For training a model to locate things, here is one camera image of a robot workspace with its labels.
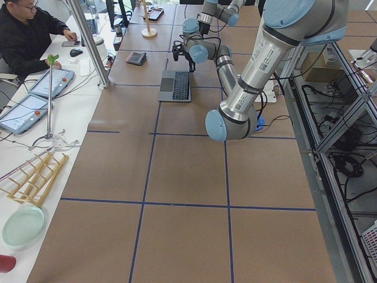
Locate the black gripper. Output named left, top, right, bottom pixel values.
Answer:
left=183, top=51, right=196, bottom=73

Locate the grey laptop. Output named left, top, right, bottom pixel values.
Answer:
left=158, top=70, right=191, bottom=103

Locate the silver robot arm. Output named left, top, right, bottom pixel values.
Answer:
left=197, top=0, right=246, bottom=35
left=182, top=1, right=349, bottom=142

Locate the wooden stand with round base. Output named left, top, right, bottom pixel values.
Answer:
left=141, top=0, right=157, bottom=38

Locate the white pillar base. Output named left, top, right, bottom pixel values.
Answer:
left=255, top=80, right=277, bottom=103

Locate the blue desk lamp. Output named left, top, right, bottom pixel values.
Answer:
left=254, top=116, right=265, bottom=132

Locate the black computer mouse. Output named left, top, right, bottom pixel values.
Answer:
left=70, top=48, right=83, bottom=57

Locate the cardboard box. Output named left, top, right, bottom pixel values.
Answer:
left=301, top=52, right=345, bottom=83

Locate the smartphone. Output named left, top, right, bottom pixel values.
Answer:
left=62, top=41, right=80, bottom=48

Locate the upper teach pendant tablet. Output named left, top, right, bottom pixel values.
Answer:
left=28, top=68, right=75, bottom=99

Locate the teach pendant tablet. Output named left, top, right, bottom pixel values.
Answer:
left=1, top=94, right=48, bottom=134
left=28, top=68, right=75, bottom=99

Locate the metal grabber tool green tip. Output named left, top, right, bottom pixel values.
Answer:
left=31, top=54, right=59, bottom=150

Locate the lower teach pendant tablet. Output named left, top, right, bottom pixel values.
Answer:
left=1, top=94, right=48, bottom=134

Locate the person in black jacket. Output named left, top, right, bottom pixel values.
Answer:
left=1, top=1, right=77, bottom=80

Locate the wooden dish rack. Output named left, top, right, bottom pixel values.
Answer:
left=1, top=151, right=69, bottom=208

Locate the green glass plate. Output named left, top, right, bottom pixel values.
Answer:
left=2, top=206, right=45, bottom=247

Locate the white plastic basket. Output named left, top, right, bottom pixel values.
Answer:
left=362, top=221, right=377, bottom=265

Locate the red cup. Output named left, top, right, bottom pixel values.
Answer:
left=0, top=254, right=16, bottom=273

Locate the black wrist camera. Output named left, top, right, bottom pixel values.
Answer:
left=172, top=41, right=184, bottom=62

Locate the aluminium frame post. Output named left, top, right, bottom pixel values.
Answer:
left=67, top=0, right=110, bottom=88

